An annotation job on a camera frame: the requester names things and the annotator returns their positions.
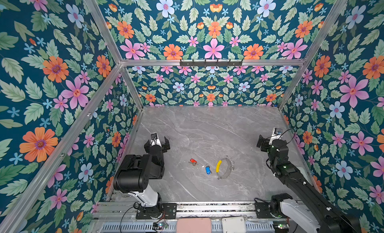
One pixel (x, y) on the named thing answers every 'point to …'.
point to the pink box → (194, 225)
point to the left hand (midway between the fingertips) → (157, 134)
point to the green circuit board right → (281, 226)
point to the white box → (235, 224)
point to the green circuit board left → (158, 225)
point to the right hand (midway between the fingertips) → (268, 136)
